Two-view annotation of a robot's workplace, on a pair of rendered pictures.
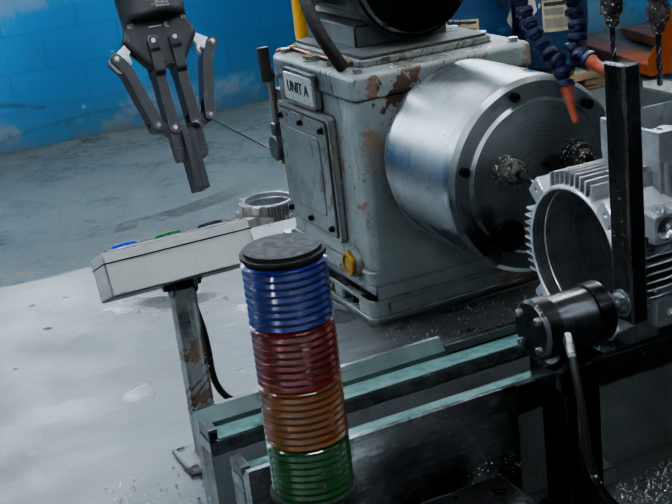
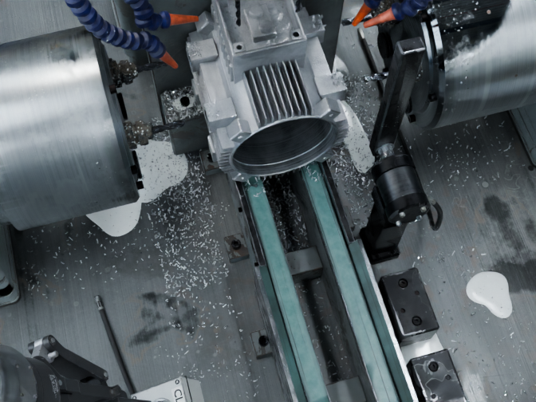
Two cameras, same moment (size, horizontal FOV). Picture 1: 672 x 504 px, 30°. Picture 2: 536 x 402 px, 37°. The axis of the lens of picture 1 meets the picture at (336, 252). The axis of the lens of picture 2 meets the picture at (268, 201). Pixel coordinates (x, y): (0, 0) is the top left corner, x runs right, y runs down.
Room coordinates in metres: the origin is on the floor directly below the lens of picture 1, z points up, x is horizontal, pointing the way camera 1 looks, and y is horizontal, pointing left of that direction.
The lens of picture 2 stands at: (1.22, 0.27, 2.01)
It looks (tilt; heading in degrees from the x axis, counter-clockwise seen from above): 66 degrees down; 276
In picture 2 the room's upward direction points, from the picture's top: 2 degrees clockwise
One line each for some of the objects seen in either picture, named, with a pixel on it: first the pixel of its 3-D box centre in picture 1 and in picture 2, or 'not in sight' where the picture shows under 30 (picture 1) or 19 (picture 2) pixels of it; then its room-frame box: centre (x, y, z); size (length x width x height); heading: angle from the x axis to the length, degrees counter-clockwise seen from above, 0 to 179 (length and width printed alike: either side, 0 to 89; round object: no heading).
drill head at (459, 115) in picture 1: (477, 154); (14, 137); (1.62, -0.20, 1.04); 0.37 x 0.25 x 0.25; 23
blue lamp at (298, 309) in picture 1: (287, 287); not in sight; (0.81, 0.04, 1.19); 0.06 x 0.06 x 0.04
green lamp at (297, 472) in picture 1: (310, 460); not in sight; (0.81, 0.04, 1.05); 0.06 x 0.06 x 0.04
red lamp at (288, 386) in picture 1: (295, 347); not in sight; (0.81, 0.04, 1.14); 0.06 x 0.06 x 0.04
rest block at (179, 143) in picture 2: not in sight; (187, 119); (1.43, -0.36, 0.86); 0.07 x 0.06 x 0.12; 23
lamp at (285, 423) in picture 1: (303, 404); not in sight; (0.81, 0.04, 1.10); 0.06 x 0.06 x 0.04
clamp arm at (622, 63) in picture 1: (625, 194); (394, 103); (1.12, -0.28, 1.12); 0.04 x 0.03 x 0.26; 113
